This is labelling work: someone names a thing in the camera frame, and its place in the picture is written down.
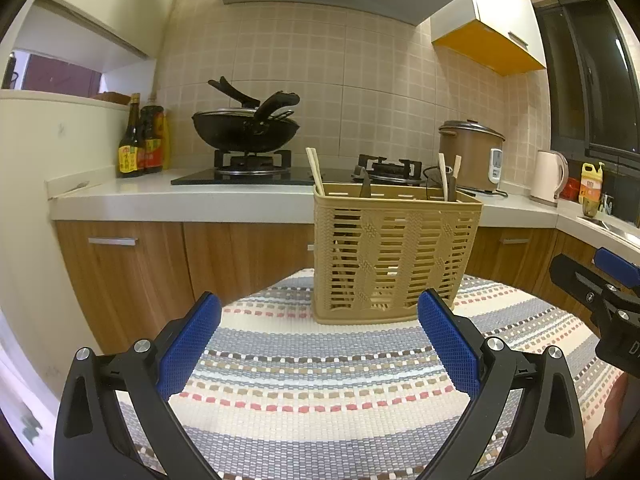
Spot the white kitchen countertop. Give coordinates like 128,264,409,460
46,166,640,253

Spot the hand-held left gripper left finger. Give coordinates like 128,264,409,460
53,290,223,480

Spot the dark window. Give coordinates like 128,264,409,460
532,0,640,163

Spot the black wok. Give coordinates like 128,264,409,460
191,91,302,155

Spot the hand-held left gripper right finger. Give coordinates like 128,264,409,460
417,288,587,480

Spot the steel sink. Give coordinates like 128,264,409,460
577,214,640,250

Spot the person's right hand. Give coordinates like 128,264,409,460
584,374,633,480

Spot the white and yellow wall cabinet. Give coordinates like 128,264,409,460
429,0,549,79

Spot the black pan handle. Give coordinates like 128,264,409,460
207,76,262,110

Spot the beige plastic utensil basket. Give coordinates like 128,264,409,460
312,183,484,326

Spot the black gas stove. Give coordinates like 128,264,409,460
170,148,432,187

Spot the black power cable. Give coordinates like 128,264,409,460
422,165,443,199

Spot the white wall shelf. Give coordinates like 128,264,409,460
0,0,162,107

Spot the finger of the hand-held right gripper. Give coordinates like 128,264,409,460
593,247,640,289
549,253,622,322

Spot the brown rice cooker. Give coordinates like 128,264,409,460
438,119,507,193

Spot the white electric kettle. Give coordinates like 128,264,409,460
529,149,570,207

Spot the striped woven table mat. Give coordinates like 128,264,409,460
114,268,627,480

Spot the red label sauce bottle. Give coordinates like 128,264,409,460
139,104,166,175

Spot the dark soy sauce bottle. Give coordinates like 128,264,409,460
116,93,146,179

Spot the wooden base cabinet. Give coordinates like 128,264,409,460
52,219,616,356

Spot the yellow cooking oil bottle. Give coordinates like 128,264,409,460
578,161,605,217

